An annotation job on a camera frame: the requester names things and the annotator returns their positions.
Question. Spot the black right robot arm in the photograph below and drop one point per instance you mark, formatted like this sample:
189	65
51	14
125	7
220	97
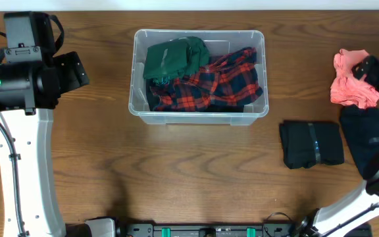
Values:
353	210

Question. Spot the black folded garment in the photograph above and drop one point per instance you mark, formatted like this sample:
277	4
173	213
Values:
307	143

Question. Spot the black garment in bin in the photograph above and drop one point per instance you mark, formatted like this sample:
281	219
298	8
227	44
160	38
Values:
152	100

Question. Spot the navy folded garment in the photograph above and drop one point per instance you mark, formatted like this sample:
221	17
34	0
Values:
361	131

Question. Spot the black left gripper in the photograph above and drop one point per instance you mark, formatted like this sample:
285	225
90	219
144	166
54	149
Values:
74	71

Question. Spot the clear plastic storage bin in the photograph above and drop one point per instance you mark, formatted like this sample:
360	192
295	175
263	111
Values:
219	42

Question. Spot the dark green garment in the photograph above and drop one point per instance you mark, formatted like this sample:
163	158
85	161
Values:
175	59

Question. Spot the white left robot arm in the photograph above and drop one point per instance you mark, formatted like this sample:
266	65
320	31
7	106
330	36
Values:
33	76

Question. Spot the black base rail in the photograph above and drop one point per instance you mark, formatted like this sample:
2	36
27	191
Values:
154	230

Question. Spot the pink garment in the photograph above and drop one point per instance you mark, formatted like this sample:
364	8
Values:
346	89

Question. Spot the red plaid flannel shirt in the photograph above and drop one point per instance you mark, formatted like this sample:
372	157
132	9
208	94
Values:
227	84

